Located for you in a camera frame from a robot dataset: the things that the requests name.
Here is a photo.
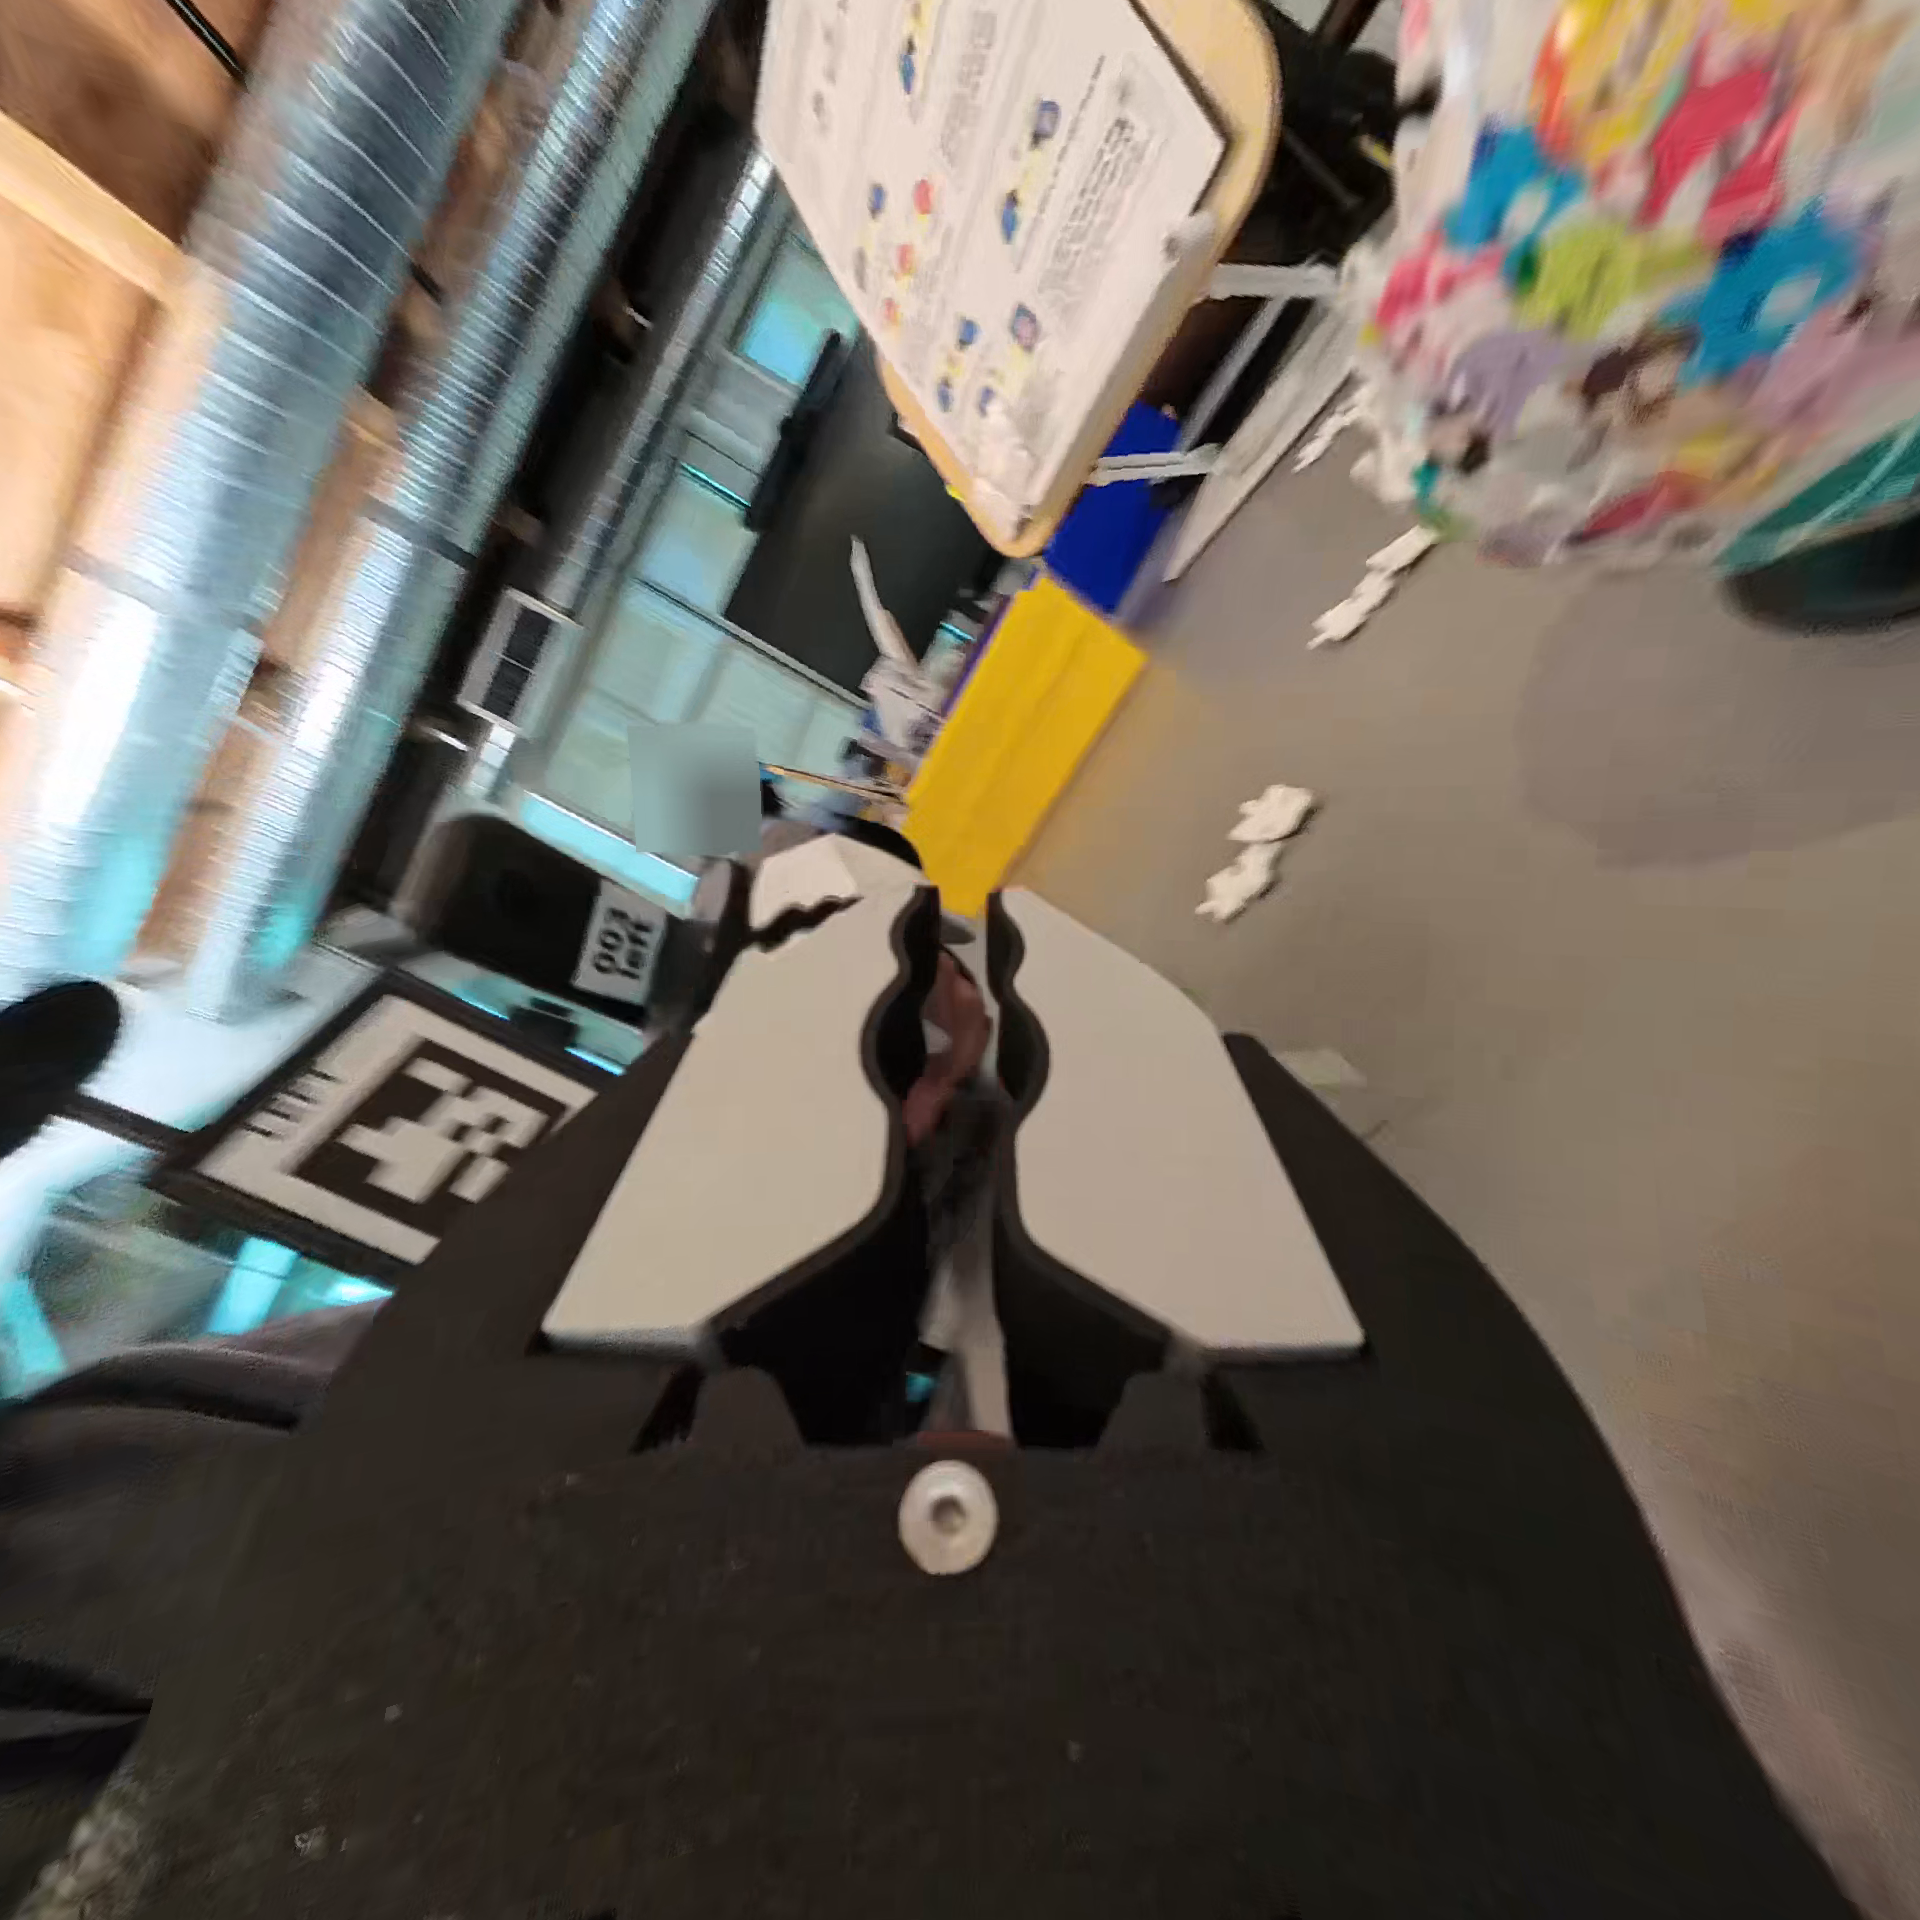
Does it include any blue plastic bin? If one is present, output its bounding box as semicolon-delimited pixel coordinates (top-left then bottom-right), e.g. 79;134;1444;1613
1042;401;1192;619

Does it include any colourful puzzle ball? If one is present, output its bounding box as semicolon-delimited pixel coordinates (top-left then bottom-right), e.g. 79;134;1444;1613
1343;0;1920;577

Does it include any clear acrylic sign holder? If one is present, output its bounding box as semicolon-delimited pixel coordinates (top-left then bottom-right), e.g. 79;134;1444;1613
1084;210;1340;492

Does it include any large metal ventilation duct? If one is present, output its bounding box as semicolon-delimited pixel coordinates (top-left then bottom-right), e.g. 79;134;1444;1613
0;0;528;995

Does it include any small metal ventilation duct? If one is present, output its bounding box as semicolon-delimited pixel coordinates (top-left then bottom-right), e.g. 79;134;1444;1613
180;0;741;1025

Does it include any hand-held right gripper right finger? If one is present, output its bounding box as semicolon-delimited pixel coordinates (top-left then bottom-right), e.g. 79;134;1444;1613
983;888;1368;1445

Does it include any person's left hand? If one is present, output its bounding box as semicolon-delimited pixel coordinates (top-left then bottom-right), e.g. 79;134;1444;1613
901;950;1001;1142

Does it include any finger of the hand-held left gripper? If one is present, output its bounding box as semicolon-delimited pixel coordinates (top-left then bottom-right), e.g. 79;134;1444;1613
745;833;923;954

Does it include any white air vent grille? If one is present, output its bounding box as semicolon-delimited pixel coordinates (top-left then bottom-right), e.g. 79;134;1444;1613
456;587;584;740

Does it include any large yellow plastic bin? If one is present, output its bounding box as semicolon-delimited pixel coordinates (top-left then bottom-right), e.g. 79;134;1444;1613
901;577;1152;906

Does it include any white paper sign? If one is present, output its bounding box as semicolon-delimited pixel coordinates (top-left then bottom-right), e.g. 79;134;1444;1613
752;0;1288;561

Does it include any black round ball stand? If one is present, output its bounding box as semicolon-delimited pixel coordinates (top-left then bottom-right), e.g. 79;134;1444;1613
1715;514;1920;643

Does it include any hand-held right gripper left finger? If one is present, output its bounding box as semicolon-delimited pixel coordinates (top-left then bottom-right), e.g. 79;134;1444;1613
539;885;940;1445

